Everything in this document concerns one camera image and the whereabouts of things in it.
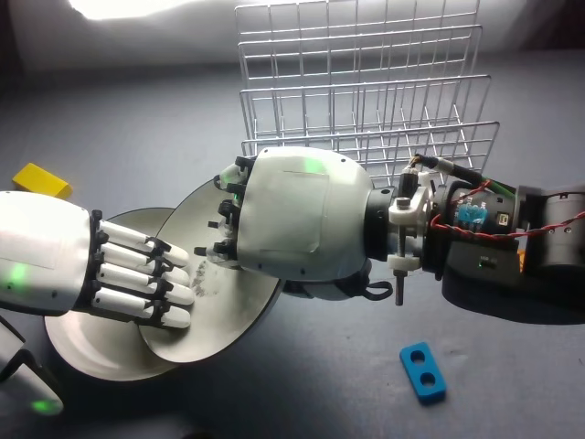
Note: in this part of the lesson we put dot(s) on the white round plate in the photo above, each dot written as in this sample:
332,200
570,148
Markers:
228,315
91,347

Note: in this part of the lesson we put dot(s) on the yellow rectangular block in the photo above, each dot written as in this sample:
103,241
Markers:
39,180

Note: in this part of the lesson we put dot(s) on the blue block with two holes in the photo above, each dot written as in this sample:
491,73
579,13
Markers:
422,372

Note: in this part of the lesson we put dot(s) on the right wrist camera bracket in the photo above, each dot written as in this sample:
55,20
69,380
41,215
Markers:
409,215

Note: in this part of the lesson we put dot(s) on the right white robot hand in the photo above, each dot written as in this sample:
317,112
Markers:
292,219

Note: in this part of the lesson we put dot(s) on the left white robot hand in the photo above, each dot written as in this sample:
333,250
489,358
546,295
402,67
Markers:
41,256

